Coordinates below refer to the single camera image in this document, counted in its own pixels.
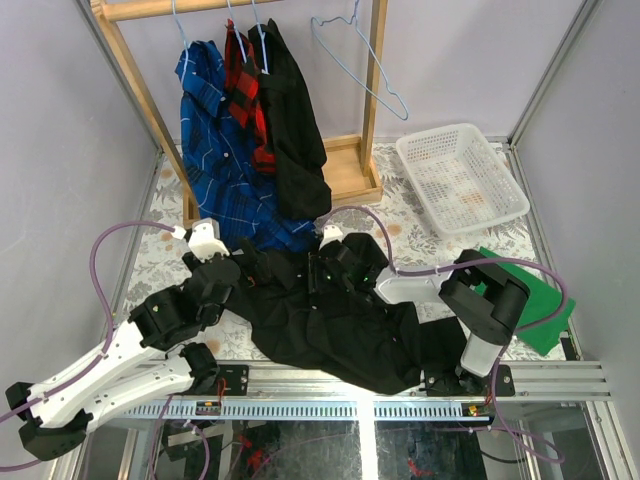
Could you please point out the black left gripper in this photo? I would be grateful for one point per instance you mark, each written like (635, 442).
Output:
(251, 265)

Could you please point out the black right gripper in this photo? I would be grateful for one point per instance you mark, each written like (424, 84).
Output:
(314, 273)

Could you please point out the black button shirt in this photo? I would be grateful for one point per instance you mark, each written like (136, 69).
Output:
(375, 351)

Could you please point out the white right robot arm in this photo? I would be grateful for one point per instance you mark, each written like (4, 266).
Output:
(459, 354)

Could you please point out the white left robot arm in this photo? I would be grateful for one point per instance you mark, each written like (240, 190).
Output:
(155, 352)

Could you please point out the blue plaid shirt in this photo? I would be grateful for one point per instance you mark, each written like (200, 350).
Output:
(216, 154)

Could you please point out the black hanging shirt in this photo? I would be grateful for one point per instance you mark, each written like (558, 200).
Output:
(302, 191)

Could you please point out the red plaid shirt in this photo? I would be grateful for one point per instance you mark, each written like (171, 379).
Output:
(243, 86)

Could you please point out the wooden clothes rack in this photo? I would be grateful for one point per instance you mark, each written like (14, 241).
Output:
(350, 170)

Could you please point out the white plastic basket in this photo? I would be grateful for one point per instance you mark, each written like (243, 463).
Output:
(461, 182)

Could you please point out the green cloth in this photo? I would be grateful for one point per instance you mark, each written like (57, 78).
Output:
(543, 300)

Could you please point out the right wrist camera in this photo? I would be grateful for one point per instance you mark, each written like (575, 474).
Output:
(331, 233)

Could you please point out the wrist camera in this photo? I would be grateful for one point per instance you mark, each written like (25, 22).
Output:
(331, 233)
(202, 239)

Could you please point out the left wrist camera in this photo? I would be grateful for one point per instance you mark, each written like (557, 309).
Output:
(202, 239)

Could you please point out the aluminium mounting rail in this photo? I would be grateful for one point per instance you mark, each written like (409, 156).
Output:
(263, 390)

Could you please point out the black shirt wire hanger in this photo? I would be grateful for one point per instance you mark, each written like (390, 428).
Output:
(262, 39)

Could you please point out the red shirt wire hanger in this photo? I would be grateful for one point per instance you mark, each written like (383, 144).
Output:
(239, 30)

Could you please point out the blue shirt wire hanger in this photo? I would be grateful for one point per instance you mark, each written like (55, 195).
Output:
(185, 41)

